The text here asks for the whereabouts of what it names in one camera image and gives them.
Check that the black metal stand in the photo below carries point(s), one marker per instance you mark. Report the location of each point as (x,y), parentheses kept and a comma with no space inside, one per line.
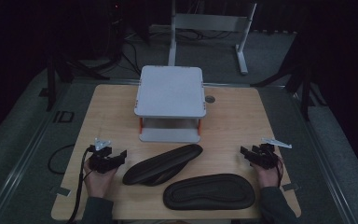
(51,81)
(304,90)

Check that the upper black shoe insole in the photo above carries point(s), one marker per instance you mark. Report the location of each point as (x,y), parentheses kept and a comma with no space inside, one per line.
(163,165)

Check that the white metal desk frame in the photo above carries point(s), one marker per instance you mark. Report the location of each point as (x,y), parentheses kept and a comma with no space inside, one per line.
(209,22)

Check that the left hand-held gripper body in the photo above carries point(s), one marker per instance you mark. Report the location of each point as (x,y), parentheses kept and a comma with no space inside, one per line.
(103,161)

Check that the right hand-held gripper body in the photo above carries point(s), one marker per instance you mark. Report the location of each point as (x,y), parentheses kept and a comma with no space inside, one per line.
(265,157)

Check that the black shoe insole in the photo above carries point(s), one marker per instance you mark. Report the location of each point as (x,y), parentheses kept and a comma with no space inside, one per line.
(163,165)
(209,192)

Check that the white two-tier shoe rack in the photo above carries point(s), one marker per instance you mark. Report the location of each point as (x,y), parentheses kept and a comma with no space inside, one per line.
(170,93)

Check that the grey tape strip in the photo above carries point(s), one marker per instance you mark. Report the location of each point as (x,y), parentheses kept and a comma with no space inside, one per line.
(290,187)
(63,191)

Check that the person's right hand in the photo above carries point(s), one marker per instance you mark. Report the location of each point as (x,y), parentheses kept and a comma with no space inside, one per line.
(268,177)

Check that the person's left hand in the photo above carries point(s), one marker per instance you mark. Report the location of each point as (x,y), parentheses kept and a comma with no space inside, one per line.
(99,183)

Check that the lower black shoe insole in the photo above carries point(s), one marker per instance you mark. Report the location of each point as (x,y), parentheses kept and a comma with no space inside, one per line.
(209,192)

